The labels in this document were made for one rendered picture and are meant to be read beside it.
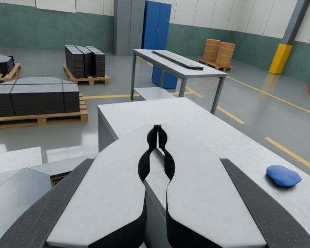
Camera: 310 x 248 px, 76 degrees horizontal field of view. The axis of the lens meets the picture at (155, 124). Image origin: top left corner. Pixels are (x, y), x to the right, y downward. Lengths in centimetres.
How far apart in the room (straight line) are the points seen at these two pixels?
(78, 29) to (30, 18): 149
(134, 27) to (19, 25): 380
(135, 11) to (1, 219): 782
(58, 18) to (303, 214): 827
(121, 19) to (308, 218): 782
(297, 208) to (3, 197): 101
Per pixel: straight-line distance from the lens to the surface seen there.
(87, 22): 851
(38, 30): 847
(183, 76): 244
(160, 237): 70
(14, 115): 320
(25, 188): 96
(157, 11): 857
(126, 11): 814
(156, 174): 69
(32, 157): 131
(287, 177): 86
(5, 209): 92
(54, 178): 99
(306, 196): 87
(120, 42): 815
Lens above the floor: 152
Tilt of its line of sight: 28 degrees down
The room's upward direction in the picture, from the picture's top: 8 degrees clockwise
